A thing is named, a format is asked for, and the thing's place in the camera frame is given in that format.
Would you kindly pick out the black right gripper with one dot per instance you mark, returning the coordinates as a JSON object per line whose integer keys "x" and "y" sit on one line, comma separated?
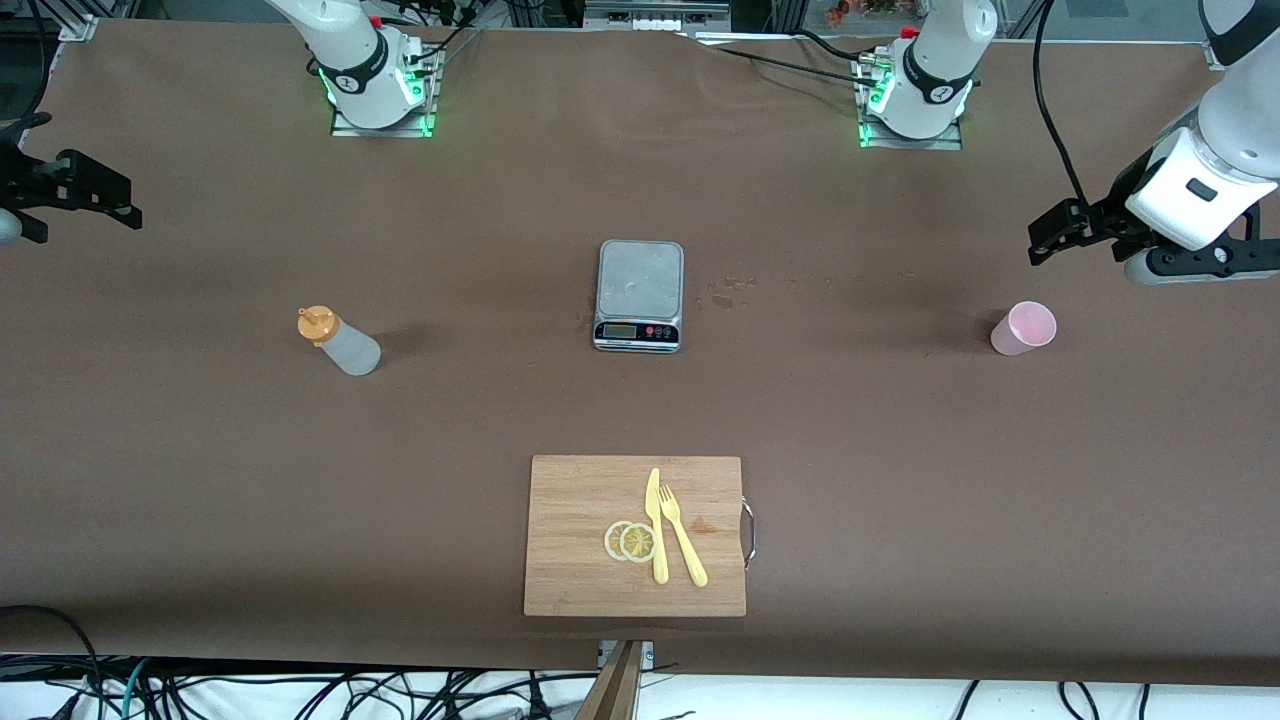
{"x": 32, "y": 185}

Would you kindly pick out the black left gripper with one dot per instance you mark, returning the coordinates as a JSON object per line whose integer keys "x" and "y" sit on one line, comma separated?
{"x": 1122, "y": 203}

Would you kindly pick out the pink plastic cup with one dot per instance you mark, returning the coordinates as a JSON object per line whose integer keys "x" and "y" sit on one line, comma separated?
{"x": 1022, "y": 332}

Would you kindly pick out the clear sauce bottle orange cap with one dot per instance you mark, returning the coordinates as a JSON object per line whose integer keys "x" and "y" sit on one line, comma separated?
{"x": 345, "y": 348}

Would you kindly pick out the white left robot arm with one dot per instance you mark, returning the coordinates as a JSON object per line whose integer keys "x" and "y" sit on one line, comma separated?
{"x": 935, "y": 70}

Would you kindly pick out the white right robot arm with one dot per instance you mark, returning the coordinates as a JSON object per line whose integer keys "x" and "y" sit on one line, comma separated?
{"x": 350, "y": 60}

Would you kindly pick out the brown paper table cover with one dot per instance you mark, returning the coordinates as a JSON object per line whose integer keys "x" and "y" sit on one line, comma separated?
{"x": 900, "y": 450}

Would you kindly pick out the silver digital kitchen scale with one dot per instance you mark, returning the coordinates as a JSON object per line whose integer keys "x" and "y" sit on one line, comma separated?
{"x": 640, "y": 285}

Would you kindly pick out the white power strip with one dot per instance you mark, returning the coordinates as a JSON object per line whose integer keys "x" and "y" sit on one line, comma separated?
{"x": 655, "y": 22}

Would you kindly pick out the yellow plastic fork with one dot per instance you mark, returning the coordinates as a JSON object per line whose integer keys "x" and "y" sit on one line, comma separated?
{"x": 691, "y": 560}

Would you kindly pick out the yellow plastic knife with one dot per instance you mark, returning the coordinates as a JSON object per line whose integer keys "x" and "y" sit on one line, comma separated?
{"x": 660, "y": 565}

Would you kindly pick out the yellow lemon slice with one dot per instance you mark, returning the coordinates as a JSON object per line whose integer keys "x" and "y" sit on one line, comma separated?
{"x": 638, "y": 543}
{"x": 611, "y": 540}

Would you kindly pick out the wooden cutting board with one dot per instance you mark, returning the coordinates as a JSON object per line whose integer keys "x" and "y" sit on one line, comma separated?
{"x": 570, "y": 540}

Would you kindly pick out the wooden beam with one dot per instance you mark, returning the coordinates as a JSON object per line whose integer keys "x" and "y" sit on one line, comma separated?
{"x": 615, "y": 690}

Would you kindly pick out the aluminium frame profile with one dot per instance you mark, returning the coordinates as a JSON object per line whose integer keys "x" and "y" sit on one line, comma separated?
{"x": 78, "y": 25}

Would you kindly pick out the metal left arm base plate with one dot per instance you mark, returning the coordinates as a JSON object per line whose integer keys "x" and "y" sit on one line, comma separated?
{"x": 910, "y": 143}

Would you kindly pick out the small metal bracket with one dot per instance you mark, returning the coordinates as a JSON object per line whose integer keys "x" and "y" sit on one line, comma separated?
{"x": 647, "y": 655}

